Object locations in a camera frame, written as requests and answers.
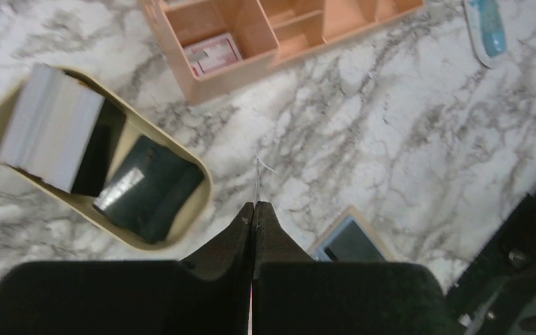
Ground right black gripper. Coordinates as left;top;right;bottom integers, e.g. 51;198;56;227
446;191;536;334

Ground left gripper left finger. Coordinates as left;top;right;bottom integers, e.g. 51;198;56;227
0;203;254;334

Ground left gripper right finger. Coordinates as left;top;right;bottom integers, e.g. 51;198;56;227
251;202;461;334

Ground beige leather card holder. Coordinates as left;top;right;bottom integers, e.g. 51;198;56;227
308;205;397;262

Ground black credit card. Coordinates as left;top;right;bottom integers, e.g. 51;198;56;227
322;219;385;262

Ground beige tray with cards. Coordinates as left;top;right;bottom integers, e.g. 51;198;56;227
14;66;213;252

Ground white card stack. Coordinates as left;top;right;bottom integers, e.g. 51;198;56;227
0;63;105;193

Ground small items in organizer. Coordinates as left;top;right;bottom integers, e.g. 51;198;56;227
184;32;244;77

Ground orange plastic desk organizer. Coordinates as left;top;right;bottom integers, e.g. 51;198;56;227
139;1;425;105

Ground blue packaged item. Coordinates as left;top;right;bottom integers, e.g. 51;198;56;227
463;0;507;68

